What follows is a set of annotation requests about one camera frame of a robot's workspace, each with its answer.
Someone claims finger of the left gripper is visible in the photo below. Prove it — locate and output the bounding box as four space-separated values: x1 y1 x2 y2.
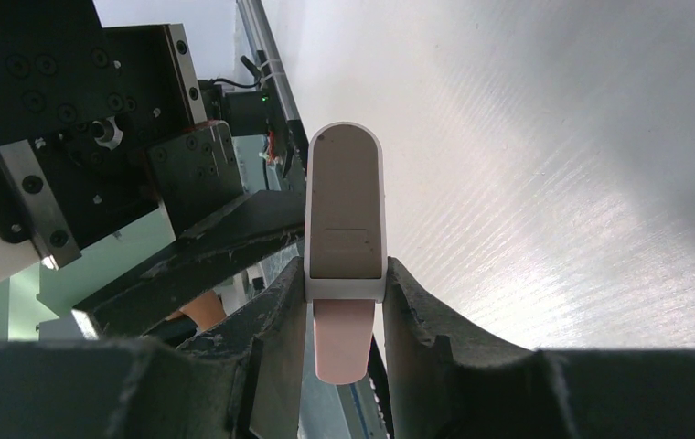
72 190 305 339

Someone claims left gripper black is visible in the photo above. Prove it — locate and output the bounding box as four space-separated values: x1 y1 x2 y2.
0 1 243 267

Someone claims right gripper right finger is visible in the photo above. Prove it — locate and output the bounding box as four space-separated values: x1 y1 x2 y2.
383 258 695 438

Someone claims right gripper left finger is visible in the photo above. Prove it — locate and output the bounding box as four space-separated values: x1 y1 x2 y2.
0 258 306 438

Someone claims pink and white stapler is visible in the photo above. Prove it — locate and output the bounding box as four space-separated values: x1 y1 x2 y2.
304 122 388 385

